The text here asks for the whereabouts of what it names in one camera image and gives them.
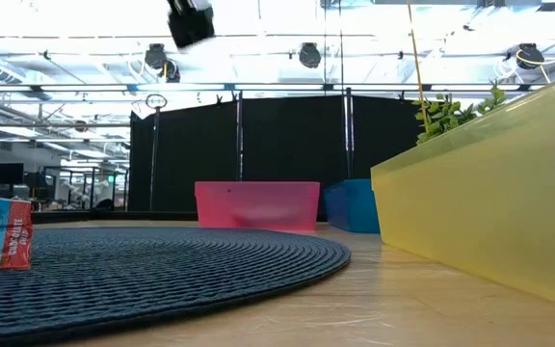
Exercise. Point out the round black ceiling lamp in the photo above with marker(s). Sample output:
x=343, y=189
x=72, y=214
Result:
x=530, y=55
x=309, y=55
x=156, y=55

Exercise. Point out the black curtain partition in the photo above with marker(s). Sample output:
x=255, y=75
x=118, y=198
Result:
x=292, y=140

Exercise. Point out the pink plastic bin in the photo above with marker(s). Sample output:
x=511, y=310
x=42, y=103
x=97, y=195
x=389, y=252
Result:
x=268, y=193

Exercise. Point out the thin yellow pole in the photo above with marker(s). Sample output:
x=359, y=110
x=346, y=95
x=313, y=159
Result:
x=417, y=67

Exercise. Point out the black computer monitor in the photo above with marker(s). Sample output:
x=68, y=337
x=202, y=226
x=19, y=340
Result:
x=7, y=173

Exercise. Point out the blue plastic bin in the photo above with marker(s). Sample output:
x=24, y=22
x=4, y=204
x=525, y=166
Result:
x=352, y=205

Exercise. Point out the dark blue woven round mat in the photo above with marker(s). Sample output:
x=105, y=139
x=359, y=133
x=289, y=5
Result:
x=162, y=279

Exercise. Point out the green leafy plant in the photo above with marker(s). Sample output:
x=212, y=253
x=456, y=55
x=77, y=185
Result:
x=439, y=115

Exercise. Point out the blue red chocolate chip bar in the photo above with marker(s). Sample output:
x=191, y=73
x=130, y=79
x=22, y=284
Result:
x=3, y=231

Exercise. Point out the yellow plastic bin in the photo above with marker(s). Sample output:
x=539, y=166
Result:
x=489, y=202

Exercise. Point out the horizontal metal frame bar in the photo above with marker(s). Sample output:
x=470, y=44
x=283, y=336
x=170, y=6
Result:
x=277, y=87

